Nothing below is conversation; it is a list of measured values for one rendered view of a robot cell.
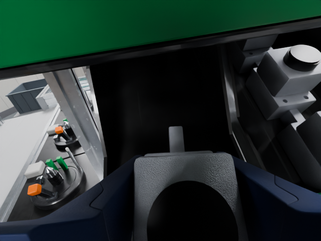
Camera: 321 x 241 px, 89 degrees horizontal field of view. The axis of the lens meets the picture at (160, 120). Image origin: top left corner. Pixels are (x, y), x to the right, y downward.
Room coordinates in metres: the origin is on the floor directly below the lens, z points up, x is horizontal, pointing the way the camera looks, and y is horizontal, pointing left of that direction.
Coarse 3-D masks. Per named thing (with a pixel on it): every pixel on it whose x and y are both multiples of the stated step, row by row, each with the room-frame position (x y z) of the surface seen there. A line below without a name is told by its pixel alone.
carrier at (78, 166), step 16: (48, 160) 0.36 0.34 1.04; (64, 160) 0.43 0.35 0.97; (80, 160) 0.42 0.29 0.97; (32, 176) 0.37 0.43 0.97; (48, 176) 0.31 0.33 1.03; (64, 176) 0.34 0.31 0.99; (80, 176) 0.33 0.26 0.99; (96, 176) 0.34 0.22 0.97; (64, 192) 0.28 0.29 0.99; (80, 192) 0.29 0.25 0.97; (16, 208) 0.27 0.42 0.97; (32, 208) 0.26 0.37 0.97; (48, 208) 0.25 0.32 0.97
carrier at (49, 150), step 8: (64, 120) 0.60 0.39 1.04; (48, 128) 0.63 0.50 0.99; (64, 128) 0.55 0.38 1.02; (48, 136) 0.60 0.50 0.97; (56, 136) 0.54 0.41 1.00; (72, 136) 0.54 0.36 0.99; (48, 144) 0.54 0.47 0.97; (56, 144) 0.50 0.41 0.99; (64, 144) 0.49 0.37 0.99; (72, 144) 0.50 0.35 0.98; (80, 144) 0.51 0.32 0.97; (40, 152) 0.50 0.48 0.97; (48, 152) 0.49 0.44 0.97; (56, 152) 0.48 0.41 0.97; (64, 152) 0.47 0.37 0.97; (72, 152) 0.47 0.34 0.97; (80, 152) 0.46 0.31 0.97; (40, 160) 0.45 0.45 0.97
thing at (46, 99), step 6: (78, 78) 1.48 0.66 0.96; (84, 78) 1.49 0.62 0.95; (84, 84) 1.42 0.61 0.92; (42, 90) 1.29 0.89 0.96; (48, 90) 1.30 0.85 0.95; (42, 96) 1.16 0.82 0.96; (48, 96) 1.16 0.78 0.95; (42, 102) 1.15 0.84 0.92; (48, 102) 1.16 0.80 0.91; (54, 102) 1.16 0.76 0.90; (42, 108) 1.14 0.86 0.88; (48, 108) 1.15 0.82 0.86
